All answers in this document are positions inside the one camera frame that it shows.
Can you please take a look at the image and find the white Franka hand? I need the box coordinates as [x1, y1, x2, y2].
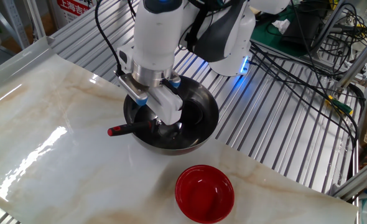
[117, 43, 184, 131]

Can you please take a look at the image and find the black ladle with red-tipped handle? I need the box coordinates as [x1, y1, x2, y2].
[107, 99, 205, 138]

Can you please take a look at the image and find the large stainless steel bowl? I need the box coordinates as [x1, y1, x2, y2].
[123, 75, 220, 156]

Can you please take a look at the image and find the small red bowl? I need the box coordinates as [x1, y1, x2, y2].
[174, 164, 235, 224]

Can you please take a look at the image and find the glossy marble pattern mat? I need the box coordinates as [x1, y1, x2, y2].
[0, 36, 358, 224]

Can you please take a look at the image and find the green cutting mat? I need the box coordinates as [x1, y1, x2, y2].
[250, 6, 327, 58]

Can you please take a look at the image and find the red and white sign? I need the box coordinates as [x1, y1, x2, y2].
[51, 0, 99, 27]

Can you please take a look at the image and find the crumpled white paper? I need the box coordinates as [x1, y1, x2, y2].
[271, 18, 292, 35]

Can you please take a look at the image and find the black box device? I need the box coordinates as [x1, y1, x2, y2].
[279, 11, 326, 47]

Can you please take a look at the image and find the grey perforated shelf upright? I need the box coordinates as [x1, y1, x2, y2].
[0, 0, 30, 50]

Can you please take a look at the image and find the green and yellow screwdriver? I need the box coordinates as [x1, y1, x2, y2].
[325, 95, 354, 115]

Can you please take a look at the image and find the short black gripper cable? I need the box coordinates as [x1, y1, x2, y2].
[161, 78, 185, 111]

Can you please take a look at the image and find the silver camera with blue caps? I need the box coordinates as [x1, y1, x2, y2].
[117, 72, 182, 107]

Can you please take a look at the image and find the black strap on forearm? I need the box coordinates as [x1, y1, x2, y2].
[185, 6, 210, 53]

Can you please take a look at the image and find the long black camera cable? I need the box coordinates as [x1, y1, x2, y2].
[95, 0, 125, 77]

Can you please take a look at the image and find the black floor cable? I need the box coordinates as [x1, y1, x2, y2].
[250, 42, 360, 147]

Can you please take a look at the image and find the white metal post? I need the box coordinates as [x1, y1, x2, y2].
[24, 0, 47, 40]

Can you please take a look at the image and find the aluminium frame beam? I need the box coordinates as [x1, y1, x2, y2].
[329, 155, 367, 200]
[335, 27, 367, 91]

